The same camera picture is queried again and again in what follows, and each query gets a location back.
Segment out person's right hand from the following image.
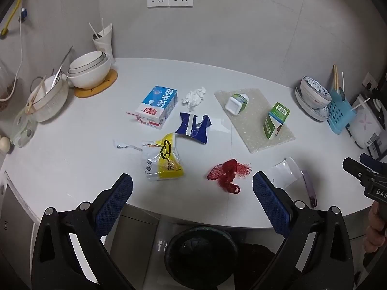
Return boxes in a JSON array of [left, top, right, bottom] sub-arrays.
[[364, 201, 387, 254]]

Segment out white bowl dark rim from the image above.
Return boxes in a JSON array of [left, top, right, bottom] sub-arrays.
[[68, 51, 107, 75]]

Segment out black trash bin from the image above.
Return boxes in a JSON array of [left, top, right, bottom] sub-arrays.
[[164, 225, 239, 289]]

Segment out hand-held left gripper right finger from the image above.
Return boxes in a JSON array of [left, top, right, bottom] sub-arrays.
[[251, 171, 354, 290]]

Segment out purple plastic stick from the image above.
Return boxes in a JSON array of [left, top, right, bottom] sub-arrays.
[[302, 170, 318, 209]]

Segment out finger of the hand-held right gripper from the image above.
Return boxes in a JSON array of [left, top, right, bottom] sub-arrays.
[[342, 157, 376, 182], [359, 153, 387, 173]]

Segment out green white yogurt cup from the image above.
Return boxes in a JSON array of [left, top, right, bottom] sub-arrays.
[[225, 93, 250, 116]]

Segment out clear plastic bag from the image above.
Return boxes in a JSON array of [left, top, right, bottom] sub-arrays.
[[270, 157, 305, 189]]

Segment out white utensil holder cup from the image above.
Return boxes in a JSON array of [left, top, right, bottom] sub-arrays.
[[92, 23, 116, 65]]

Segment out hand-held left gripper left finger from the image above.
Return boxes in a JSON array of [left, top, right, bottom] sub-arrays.
[[32, 173, 135, 290]]

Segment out light wooden chopsticks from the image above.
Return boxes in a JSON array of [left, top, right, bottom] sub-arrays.
[[332, 64, 341, 93]]

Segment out yellow hose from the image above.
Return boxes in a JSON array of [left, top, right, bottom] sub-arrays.
[[1, 0, 23, 37]]

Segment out torn blue wrapper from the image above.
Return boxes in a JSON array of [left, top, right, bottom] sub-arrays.
[[175, 112, 212, 144]]

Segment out blue patterned bowl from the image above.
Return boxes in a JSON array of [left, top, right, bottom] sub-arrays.
[[300, 76, 332, 109]]

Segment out yellow snack bag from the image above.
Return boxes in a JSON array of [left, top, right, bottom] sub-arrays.
[[141, 132, 186, 182]]

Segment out wooden chopsticks pair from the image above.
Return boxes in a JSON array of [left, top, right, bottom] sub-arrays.
[[25, 75, 48, 116]]

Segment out white cable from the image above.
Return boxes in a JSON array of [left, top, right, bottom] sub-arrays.
[[0, 12, 26, 102]]

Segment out wooden coaster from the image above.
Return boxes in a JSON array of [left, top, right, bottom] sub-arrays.
[[74, 69, 118, 99]]

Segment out stacked white bowls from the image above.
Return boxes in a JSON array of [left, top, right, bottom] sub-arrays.
[[67, 55, 112, 90]]

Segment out small clear plastic piece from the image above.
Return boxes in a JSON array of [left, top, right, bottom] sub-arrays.
[[208, 120, 231, 134]]

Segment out bubble wrap sheet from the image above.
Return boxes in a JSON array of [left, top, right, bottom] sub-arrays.
[[214, 88, 296, 154]]

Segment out crumpled white tissue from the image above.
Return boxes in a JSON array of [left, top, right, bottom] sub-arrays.
[[182, 87, 207, 112]]

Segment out metal tongs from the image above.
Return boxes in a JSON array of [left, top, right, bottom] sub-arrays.
[[50, 46, 73, 90]]

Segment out small clear wrapper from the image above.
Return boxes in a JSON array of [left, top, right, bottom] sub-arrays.
[[112, 139, 143, 151]]

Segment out white appliance pink flower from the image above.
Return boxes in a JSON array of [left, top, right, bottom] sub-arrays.
[[345, 92, 387, 149]]

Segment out green carton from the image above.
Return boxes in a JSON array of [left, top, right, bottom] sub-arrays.
[[262, 102, 291, 140]]

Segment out red mesh net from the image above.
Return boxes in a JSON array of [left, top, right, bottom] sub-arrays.
[[207, 158, 252, 195]]

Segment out clear glass lid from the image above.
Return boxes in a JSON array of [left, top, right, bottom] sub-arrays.
[[11, 109, 38, 149]]

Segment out blue utensil basket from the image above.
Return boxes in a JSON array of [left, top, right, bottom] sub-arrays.
[[326, 89, 357, 135]]

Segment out blue white milk carton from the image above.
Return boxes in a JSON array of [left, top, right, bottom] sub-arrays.
[[126, 85, 179, 130]]

